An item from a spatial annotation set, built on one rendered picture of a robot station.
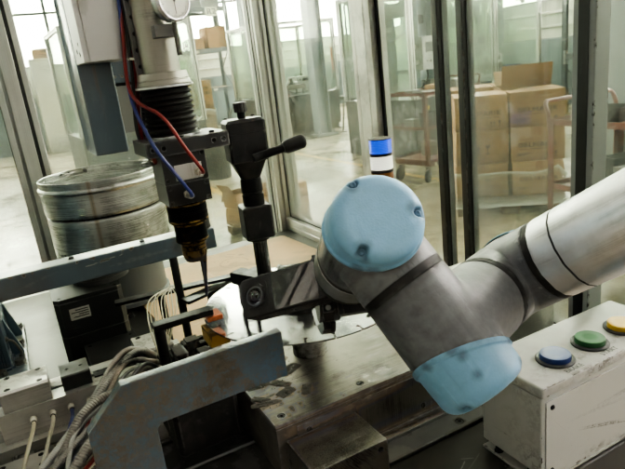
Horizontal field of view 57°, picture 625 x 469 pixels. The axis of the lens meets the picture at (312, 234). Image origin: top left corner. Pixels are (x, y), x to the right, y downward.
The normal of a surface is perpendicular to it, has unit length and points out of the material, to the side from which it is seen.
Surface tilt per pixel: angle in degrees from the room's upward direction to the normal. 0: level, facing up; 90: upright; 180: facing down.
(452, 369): 76
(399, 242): 55
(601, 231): 86
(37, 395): 90
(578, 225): 70
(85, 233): 90
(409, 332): 81
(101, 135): 90
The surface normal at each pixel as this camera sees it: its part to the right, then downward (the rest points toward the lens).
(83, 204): 0.03, 0.29
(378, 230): 0.07, -0.31
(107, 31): 0.47, 0.21
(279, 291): -0.44, -0.24
